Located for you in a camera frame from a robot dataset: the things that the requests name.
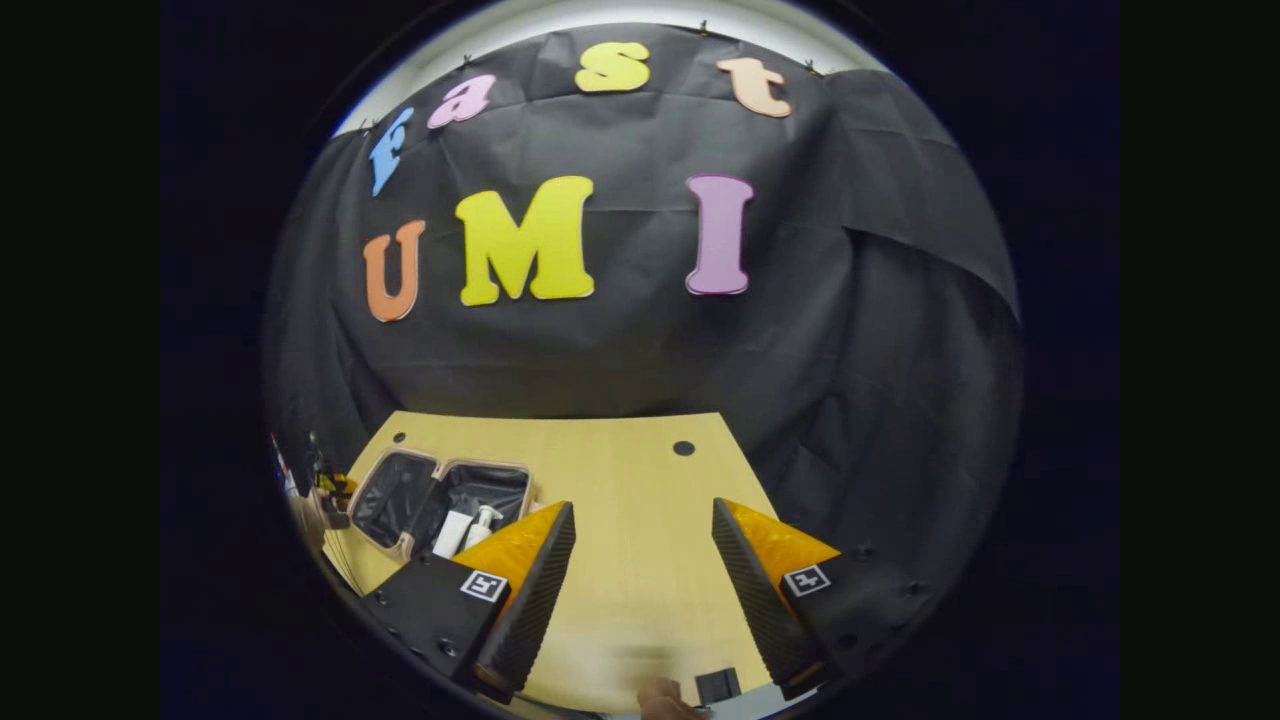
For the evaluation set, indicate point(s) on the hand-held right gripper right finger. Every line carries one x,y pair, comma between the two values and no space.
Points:
760,610

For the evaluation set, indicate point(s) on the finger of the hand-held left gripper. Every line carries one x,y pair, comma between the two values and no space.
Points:
335,485

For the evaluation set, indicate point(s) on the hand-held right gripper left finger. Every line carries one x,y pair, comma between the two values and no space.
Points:
530,610

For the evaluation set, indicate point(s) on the pink suitcase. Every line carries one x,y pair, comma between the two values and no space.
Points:
390,500

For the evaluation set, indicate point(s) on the white pump bottle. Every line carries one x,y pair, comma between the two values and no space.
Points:
480,530

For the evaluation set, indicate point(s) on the white squeeze tube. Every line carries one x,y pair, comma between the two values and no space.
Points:
452,535

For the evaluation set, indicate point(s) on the black backdrop cloth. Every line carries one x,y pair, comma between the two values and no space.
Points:
620,350

